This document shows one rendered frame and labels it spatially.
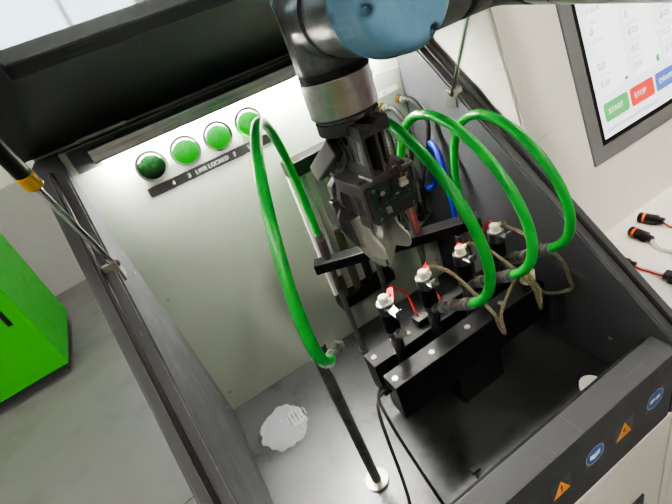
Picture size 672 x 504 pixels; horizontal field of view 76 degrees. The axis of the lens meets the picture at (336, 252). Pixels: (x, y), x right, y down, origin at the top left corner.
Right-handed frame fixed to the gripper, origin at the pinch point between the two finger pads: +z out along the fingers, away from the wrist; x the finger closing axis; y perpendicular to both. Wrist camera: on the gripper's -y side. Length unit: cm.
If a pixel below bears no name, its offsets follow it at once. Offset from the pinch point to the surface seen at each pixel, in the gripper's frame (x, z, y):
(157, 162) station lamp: -18.8, -16.8, -31.3
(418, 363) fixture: 1.0, 23.5, -0.9
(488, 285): 7.4, 4.3, 11.3
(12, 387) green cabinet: -154, 108, -233
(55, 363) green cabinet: -129, 109, -235
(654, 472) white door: 29, 58, 22
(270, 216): -12.7, -14.7, 4.6
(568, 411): 11.7, 26.5, 18.4
